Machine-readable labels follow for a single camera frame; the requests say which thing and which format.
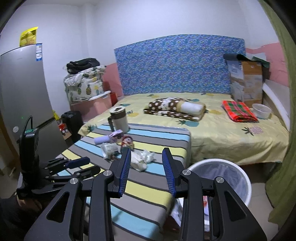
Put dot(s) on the red cartoon can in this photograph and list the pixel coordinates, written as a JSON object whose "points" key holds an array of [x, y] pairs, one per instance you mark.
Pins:
{"points": [[127, 142]]}

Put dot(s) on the black suitcase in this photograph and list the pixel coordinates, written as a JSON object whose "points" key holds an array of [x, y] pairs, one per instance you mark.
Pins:
{"points": [[73, 121]]}

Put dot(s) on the pink storage box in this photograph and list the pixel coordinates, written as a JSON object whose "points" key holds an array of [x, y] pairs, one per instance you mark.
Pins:
{"points": [[93, 107]]}

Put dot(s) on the blue patterned headboard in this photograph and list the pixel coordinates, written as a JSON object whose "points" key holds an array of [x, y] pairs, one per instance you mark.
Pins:
{"points": [[177, 63]]}

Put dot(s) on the brown polka dot blanket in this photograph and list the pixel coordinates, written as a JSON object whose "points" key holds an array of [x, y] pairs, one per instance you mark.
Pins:
{"points": [[176, 108]]}

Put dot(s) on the white plastic bowl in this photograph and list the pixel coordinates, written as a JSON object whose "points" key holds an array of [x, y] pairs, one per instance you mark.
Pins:
{"points": [[261, 111]]}

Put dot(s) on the green curtain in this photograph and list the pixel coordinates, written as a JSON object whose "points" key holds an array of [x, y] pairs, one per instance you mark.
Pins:
{"points": [[280, 187]]}

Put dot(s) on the white tissue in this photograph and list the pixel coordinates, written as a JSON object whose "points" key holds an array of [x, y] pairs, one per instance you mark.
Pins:
{"points": [[140, 160]]}

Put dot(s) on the pineapple print quilt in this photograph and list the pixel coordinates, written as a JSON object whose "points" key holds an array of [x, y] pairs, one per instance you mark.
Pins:
{"points": [[85, 84]]}

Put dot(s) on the yellow pineapple bed sheet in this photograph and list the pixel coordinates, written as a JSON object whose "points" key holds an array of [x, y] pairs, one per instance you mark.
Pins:
{"points": [[215, 135]]}

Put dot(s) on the black bag on quilt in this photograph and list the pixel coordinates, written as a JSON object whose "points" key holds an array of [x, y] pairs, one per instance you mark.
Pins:
{"points": [[74, 67]]}

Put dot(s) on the purple milk carton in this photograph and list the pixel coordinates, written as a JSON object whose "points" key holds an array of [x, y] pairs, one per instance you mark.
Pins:
{"points": [[116, 136]]}

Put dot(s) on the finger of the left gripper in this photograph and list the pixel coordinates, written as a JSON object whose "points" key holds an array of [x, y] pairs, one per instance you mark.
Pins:
{"points": [[81, 175], [69, 163]]}

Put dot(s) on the cardboard bedding box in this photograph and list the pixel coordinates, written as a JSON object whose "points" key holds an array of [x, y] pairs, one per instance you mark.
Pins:
{"points": [[246, 81]]}

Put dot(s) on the red toy box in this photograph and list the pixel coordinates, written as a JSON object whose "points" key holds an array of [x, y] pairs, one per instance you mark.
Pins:
{"points": [[65, 132]]}

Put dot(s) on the striped table cloth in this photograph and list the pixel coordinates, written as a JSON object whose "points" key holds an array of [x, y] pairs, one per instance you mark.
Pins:
{"points": [[142, 210]]}

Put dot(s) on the red green plaid cloth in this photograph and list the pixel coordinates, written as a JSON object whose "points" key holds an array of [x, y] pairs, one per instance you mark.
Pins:
{"points": [[239, 112]]}

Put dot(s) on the left hand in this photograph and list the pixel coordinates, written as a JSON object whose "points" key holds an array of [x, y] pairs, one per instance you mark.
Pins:
{"points": [[29, 204]]}

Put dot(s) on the brown beige travel mug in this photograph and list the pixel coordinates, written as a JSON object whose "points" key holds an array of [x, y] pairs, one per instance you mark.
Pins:
{"points": [[118, 119]]}

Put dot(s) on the silver refrigerator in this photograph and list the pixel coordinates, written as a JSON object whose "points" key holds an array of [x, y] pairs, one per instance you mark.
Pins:
{"points": [[23, 94]]}

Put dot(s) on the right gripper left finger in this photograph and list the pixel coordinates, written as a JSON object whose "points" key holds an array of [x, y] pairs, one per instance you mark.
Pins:
{"points": [[63, 218]]}

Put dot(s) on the white bed frame rail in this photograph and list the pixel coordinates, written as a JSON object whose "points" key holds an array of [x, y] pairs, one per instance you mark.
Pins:
{"points": [[277, 96]]}

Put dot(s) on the yellow snack bag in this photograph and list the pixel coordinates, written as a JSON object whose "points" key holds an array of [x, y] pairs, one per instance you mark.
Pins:
{"points": [[28, 37]]}

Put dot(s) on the purple foam net sleeve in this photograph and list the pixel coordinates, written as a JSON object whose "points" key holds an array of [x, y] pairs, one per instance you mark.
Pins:
{"points": [[101, 140]]}

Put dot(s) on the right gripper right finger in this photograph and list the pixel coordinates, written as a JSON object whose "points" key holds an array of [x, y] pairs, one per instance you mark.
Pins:
{"points": [[229, 217]]}

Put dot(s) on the white trash bin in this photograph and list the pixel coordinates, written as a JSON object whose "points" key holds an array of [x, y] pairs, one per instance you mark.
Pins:
{"points": [[232, 173]]}

